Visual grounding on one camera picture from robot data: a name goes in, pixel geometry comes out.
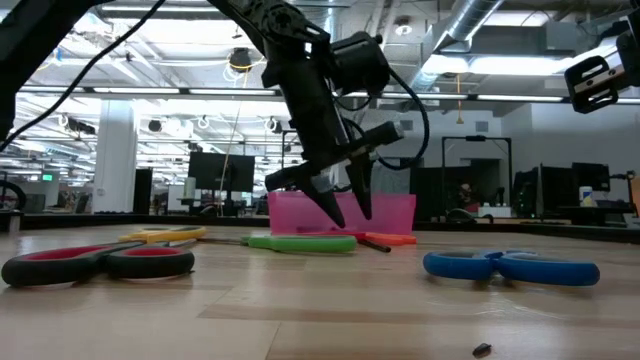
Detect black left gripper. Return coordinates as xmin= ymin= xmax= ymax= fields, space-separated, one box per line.
xmin=262 ymin=42 xmax=406 ymax=230

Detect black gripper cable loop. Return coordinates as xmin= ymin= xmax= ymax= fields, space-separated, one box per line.
xmin=335 ymin=67 xmax=432 ymax=172

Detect black background monitor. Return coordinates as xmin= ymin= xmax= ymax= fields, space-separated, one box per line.
xmin=572 ymin=162 xmax=611 ymax=194

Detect black computer monitor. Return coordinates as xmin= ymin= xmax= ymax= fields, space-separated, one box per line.
xmin=187 ymin=151 xmax=257 ymax=194

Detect pink translucent plastic bin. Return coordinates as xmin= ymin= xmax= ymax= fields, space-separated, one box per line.
xmin=267 ymin=192 xmax=417 ymax=236

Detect long black arm cable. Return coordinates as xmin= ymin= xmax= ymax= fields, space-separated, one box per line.
xmin=0 ymin=0 xmax=168 ymax=152

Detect blue scissors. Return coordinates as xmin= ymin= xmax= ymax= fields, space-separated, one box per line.
xmin=422 ymin=249 xmax=601 ymax=288

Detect black and red scissors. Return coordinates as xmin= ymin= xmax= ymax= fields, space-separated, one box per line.
xmin=0 ymin=242 xmax=196 ymax=289

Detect slanted silver ventilation duct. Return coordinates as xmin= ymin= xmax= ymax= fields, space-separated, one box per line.
xmin=404 ymin=0 xmax=504 ymax=94

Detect yellow scissors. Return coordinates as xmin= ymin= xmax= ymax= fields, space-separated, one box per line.
xmin=118 ymin=225 xmax=208 ymax=244

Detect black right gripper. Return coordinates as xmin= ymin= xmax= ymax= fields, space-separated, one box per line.
xmin=563 ymin=7 xmax=640 ymax=116

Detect black wheel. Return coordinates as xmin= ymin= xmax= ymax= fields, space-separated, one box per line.
xmin=0 ymin=179 xmax=29 ymax=212

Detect person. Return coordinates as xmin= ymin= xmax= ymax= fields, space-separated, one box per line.
xmin=455 ymin=180 xmax=479 ymax=214

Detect white building pillar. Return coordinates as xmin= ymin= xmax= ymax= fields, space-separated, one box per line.
xmin=92 ymin=98 xmax=139 ymax=215

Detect green scissors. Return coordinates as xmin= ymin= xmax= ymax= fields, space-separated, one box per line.
xmin=199 ymin=234 xmax=358 ymax=255

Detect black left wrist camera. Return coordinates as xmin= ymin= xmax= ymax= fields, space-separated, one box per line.
xmin=329 ymin=30 xmax=393 ymax=97

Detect orange scissors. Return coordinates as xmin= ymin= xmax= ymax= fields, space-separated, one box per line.
xmin=362 ymin=231 xmax=418 ymax=247

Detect black ceiling cable reel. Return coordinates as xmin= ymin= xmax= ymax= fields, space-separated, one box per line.
xmin=227 ymin=46 xmax=257 ymax=75

